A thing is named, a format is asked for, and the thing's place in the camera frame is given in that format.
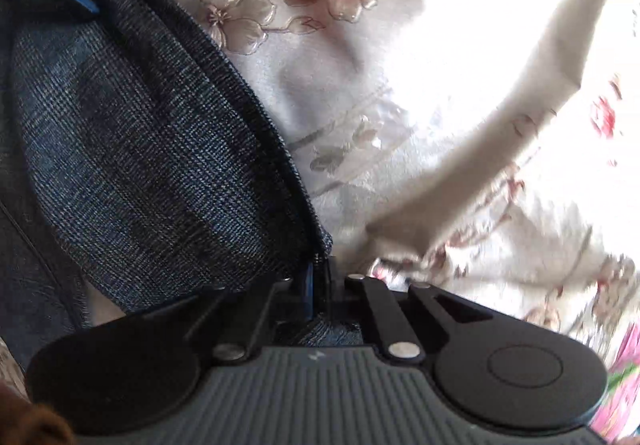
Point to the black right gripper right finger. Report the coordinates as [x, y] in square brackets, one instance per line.
[492, 368]

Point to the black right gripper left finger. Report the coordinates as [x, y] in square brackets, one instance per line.
[124, 375]

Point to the dark grey checked pants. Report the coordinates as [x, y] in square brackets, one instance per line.
[135, 160]

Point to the operator hand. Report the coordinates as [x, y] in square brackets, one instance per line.
[23, 422]

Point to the floral satin bedspread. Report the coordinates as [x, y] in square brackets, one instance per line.
[488, 147]

